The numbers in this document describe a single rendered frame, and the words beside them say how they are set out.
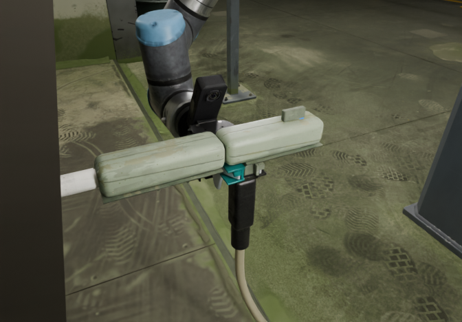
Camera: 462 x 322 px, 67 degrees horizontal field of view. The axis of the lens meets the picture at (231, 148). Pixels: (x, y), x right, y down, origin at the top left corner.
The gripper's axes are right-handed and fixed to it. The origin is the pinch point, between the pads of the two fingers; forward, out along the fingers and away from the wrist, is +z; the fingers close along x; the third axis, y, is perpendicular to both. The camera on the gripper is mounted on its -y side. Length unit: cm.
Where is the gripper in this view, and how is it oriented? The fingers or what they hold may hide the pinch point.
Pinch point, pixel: (245, 165)
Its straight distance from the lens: 48.4
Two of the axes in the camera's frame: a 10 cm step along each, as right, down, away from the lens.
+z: 4.4, 4.4, -7.8
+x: -9.0, 1.9, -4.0
